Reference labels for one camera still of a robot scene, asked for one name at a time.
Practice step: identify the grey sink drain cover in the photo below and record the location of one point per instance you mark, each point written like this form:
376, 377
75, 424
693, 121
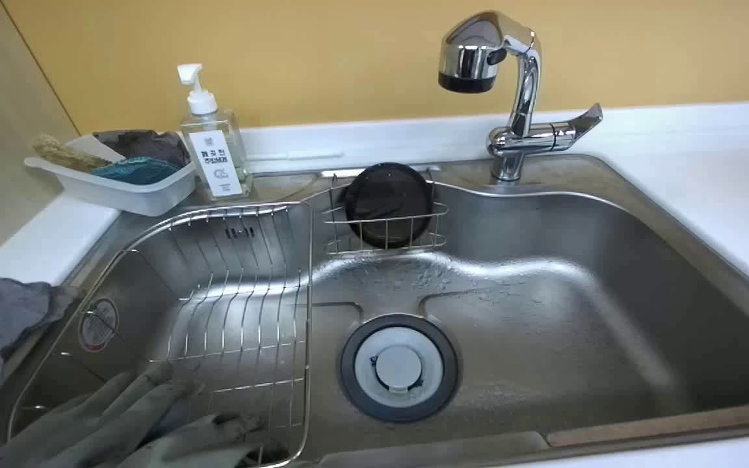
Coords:
398, 368

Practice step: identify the clear pump soap bottle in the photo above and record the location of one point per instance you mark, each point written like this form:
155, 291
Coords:
215, 151

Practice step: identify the white plastic tray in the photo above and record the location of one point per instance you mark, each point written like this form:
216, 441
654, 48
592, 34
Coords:
143, 199

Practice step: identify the chrome faucet spout body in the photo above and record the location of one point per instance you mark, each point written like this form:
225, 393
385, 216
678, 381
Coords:
523, 95

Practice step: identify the black round mesh strainer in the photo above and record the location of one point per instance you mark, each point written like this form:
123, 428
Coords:
388, 199

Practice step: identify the dark cloth in tray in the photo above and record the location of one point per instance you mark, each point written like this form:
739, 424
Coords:
143, 143

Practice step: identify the stainless steel sink basin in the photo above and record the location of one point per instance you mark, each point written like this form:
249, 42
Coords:
565, 328

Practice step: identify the teal sponge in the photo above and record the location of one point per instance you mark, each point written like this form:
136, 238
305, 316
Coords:
136, 171

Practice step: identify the beige scrub brush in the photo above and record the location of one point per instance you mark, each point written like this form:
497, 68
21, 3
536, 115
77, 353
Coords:
67, 156

